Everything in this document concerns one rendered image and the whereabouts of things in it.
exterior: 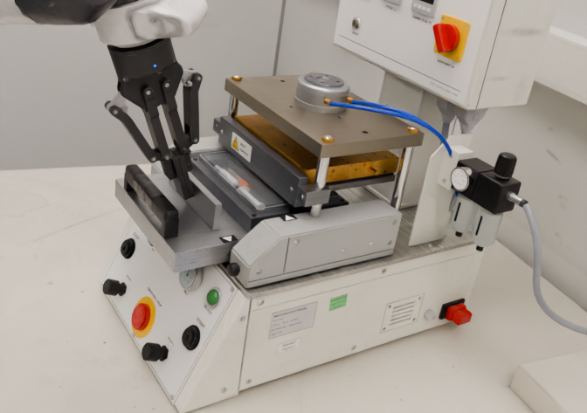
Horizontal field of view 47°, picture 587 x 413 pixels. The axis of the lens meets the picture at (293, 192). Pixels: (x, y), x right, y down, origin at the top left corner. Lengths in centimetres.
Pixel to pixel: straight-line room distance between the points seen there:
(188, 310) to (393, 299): 32
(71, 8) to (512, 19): 57
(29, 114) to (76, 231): 115
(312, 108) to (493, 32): 27
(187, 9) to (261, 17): 173
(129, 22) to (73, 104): 166
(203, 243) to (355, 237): 21
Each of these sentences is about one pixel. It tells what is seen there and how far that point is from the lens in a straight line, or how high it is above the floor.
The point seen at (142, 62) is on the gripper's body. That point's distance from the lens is 82.
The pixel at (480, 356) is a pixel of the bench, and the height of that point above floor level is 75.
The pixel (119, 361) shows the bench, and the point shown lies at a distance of 103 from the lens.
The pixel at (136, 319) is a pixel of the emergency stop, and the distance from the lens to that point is 104.
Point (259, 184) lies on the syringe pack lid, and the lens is 98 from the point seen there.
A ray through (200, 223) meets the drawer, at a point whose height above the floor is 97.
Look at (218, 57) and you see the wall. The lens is 250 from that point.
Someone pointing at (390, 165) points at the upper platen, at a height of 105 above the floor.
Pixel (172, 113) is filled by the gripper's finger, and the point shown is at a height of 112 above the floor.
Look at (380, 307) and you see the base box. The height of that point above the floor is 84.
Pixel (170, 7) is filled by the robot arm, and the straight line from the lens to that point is 80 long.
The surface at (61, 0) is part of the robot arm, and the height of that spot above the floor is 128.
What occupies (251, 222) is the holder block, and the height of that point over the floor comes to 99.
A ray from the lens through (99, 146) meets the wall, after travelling 251.
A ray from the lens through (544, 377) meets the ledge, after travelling 111.
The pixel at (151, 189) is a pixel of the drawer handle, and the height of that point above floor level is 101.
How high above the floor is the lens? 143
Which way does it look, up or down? 26 degrees down
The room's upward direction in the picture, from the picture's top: 9 degrees clockwise
